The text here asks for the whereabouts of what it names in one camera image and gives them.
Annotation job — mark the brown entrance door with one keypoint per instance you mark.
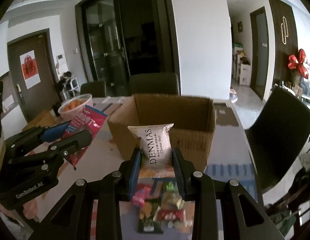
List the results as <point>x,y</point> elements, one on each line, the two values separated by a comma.
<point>44,95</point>

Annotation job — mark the dark green snack packet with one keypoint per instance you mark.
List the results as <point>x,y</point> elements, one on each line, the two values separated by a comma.
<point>149,226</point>

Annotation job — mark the brown cardboard box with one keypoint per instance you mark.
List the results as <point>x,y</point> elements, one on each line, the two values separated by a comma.
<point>193,120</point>

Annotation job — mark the black chair far left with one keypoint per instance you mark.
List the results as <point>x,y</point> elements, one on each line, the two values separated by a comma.
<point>96,88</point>

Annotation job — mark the black chair behind box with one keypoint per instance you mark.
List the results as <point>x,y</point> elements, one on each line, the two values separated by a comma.
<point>154,83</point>

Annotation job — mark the black chair right side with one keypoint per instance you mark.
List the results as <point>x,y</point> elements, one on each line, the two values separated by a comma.
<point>277,136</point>

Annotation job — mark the red fu character poster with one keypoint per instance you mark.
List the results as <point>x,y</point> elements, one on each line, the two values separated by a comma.
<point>29,69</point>

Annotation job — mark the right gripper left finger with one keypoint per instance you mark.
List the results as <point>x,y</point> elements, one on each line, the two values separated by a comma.
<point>71,216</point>

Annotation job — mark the yellow orange snack bag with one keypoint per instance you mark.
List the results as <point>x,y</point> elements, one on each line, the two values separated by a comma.
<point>149,209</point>

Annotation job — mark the red foil balloon bouquet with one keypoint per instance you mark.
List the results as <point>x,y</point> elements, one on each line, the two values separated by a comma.
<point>297,63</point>

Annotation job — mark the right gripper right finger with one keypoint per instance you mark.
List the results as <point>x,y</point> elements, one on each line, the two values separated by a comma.
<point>242,216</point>

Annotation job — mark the pink snack packet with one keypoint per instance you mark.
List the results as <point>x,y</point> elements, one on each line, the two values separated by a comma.
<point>141,194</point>

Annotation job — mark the white shelf unit hallway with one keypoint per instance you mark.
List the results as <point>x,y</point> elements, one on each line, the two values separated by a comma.
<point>241,68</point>

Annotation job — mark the red white snack packet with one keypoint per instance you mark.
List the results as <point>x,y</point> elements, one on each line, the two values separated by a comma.
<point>170,215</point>

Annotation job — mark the beige cheese ball bag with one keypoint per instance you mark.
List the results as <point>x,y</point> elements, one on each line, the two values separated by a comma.
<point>154,142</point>

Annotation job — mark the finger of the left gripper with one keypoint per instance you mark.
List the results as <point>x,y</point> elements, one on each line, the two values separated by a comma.
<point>69,145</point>
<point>26,141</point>

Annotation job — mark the pink plastic fruit basket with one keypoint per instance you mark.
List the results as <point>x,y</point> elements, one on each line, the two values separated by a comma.
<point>69,109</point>

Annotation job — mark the green wrapped candy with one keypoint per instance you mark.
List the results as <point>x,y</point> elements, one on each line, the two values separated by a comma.
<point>170,187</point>

